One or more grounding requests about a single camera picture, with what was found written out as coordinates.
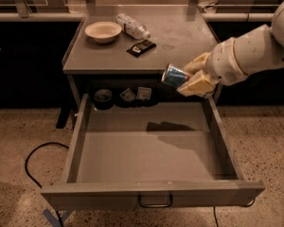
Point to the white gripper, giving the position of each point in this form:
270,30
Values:
223,62

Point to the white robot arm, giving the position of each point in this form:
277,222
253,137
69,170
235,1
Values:
262,48

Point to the open grey top drawer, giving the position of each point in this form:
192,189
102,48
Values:
177,148

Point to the black roll with white label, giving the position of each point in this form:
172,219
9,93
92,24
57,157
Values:
147,97

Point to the black snack packet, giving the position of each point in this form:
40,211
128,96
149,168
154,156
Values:
141,47

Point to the clear plastic water bottle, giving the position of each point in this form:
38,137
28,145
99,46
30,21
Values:
132,27

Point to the black tape roll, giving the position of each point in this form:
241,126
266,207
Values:
103,99

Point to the white ceramic bowl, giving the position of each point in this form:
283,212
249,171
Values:
103,32

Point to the black drawer handle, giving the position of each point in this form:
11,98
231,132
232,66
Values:
155,201

